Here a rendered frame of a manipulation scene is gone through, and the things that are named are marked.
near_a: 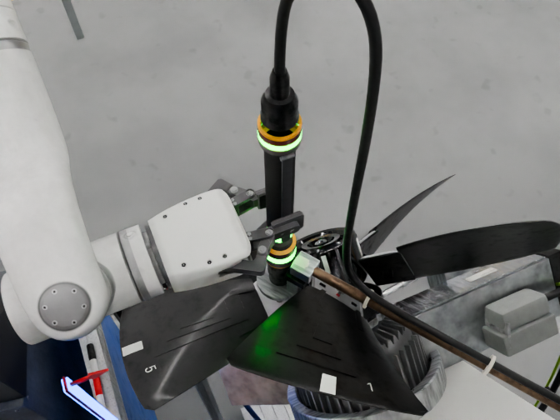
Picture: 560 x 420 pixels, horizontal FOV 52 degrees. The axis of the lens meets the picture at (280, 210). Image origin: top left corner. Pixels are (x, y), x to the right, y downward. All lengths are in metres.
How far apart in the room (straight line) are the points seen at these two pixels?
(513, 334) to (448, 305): 0.11
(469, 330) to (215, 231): 0.56
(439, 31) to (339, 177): 1.08
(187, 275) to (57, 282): 0.14
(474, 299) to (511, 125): 1.89
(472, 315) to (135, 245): 0.63
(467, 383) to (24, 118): 0.75
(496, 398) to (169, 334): 0.51
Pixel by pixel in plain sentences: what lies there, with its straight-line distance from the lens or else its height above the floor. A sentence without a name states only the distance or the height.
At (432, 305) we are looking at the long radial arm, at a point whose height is 1.14.
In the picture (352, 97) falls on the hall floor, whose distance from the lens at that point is 2.79.
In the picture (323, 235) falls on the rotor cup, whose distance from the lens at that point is 0.97.
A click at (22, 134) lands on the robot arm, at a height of 1.60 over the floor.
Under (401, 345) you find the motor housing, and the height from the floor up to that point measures 1.17.
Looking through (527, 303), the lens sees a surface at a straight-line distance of 1.04.
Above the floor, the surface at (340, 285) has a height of 1.36.
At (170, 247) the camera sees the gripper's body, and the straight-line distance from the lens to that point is 0.64.
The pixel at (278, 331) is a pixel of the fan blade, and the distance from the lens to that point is 0.71.
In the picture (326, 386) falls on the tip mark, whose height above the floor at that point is 1.42.
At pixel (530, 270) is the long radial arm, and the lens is 1.10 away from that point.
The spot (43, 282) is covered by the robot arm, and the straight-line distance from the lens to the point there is 0.56.
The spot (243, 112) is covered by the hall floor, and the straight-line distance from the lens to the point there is 2.72.
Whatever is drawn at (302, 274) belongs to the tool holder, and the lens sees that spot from 0.76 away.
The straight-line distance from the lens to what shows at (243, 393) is 1.12.
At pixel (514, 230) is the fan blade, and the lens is 0.84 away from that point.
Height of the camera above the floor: 2.05
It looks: 59 degrees down
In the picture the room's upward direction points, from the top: straight up
